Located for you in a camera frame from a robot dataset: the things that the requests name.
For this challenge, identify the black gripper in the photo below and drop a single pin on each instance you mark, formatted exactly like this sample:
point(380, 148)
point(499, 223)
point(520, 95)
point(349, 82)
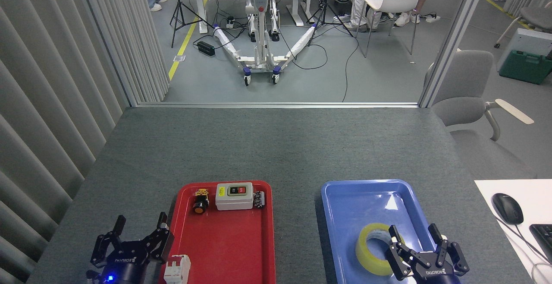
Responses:
point(125, 266)
point(433, 273)

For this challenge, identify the yellow tape roll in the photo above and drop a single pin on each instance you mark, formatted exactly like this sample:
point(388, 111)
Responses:
point(364, 256)

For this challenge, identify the white plastic block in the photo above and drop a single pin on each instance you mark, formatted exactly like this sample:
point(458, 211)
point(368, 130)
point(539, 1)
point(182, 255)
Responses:
point(177, 271)

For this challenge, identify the black orange push button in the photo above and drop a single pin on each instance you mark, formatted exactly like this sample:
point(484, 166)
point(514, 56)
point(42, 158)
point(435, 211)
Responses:
point(199, 206)

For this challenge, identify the blue plastic tray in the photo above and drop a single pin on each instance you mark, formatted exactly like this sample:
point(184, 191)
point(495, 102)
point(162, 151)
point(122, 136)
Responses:
point(345, 215)

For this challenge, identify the black computer mouse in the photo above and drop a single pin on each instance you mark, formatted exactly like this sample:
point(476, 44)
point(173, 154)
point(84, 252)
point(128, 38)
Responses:
point(508, 208)

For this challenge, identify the red plastic tray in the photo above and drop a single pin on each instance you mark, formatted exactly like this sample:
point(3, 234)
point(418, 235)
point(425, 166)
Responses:
point(233, 245)

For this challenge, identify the black keyboard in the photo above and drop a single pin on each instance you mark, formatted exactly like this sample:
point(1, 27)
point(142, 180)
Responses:
point(544, 238)

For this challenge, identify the white desk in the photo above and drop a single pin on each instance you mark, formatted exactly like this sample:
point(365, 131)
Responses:
point(534, 197)

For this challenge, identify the small black terminal block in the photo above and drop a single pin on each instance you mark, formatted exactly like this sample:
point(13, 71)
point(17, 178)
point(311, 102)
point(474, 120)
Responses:
point(258, 200)

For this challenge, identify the grey office chair with armrest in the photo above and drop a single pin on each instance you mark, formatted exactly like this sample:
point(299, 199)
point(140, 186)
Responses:
point(468, 81)

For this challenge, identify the black power adapter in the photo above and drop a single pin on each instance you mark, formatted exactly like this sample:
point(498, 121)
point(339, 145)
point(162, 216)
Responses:
point(206, 48)

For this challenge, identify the green plastic case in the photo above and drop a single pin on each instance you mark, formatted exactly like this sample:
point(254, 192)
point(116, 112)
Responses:
point(524, 66)

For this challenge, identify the white stand on wheels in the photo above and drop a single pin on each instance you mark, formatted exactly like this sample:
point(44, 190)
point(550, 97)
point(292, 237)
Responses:
point(261, 55)

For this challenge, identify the black tripod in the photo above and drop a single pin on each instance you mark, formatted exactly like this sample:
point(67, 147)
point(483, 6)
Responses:
point(179, 10)
point(324, 14)

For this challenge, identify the grey metal box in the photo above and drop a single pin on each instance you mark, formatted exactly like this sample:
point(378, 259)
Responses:
point(528, 40)

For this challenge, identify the white power strip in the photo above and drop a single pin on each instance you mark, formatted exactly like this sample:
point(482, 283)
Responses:
point(432, 17)
point(230, 22)

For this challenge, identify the grey round chair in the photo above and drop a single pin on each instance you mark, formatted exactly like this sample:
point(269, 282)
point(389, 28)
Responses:
point(539, 16)

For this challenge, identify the white switch box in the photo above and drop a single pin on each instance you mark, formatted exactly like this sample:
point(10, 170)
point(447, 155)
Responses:
point(224, 203)

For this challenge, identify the silver table rail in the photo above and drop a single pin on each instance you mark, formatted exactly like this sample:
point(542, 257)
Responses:
point(276, 104)

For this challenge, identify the silver post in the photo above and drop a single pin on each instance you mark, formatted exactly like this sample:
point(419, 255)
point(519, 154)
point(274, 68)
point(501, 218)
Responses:
point(457, 29)

